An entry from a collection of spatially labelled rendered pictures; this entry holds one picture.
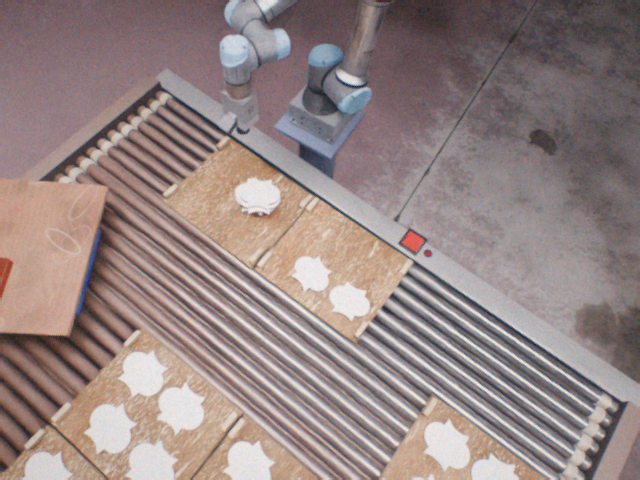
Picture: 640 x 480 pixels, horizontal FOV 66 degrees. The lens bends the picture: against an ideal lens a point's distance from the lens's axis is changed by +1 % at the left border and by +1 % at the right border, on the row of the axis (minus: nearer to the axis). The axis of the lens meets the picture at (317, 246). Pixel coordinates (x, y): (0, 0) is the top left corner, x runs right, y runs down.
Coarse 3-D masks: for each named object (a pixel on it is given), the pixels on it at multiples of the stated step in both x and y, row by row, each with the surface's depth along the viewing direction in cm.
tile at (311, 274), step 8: (296, 264) 163; (304, 264) 163; (312, 264) 163; (320, 264) 163; (296, 272) 162; (304, 272) 162; (312, 272) 162; (320, 272) 162; (328, 272) 162; (304, 280) 161; (312, 280) 161; (320, 280) 161; (328, 280) 161; (304, 288) 160; (312, 288) 160; (320, 288) 160
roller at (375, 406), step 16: (80, 176) 176; (112, 208) 173; (128, 208) 172; (144, 224) 169; (160, 240) 167; (176, 256) 166; (192, 272) 165; (208, 272) 163; (224, 288) 161; (240, 304) 160; (256, 320) 159; (272, 320) 158; (288, 336) 156; (304, 352) 154; (320, 368) 153; (336, 368) 153; (352, 384) 150; (368, 400) 149; (384, 416) 147; (400, 432) 146
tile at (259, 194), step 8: (248, 184) 167; (256, 184) 167; (264, 184) 167; (240, 192) 165; (248, 192) 166; (256, 192) 166; (264, 192) 166; (272, 192) 166; (248, 200) 164; (256, 200) 164; (264, 200) 165; (272, 200) 165; (264, 208) 164
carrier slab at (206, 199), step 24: (216, 168) 178; (240, 168) 179; (264, 168) 179; (192, 192) 174; (216, 192) 174; (288, 192) 176; (192, 216) 170; (216, 216) 170; (240, 216) 171; (264, 216) 171; (288, 216) 172; (216, 240) 166; (240, 240) 167; (264, 240) 167
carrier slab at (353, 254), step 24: (312, 216) 172; (336, 216) 172; (288, 240) 168; (312, 240) 168; (336, 240) 169; (360, 240) 169; (288, 264) 164; (336, 264) 165; (360, 264) 165; (384, 264) 166; (288, 288) 161; (360, 288) 162; (384, 288) 162; (312, 312) 158; (360, 336) 156
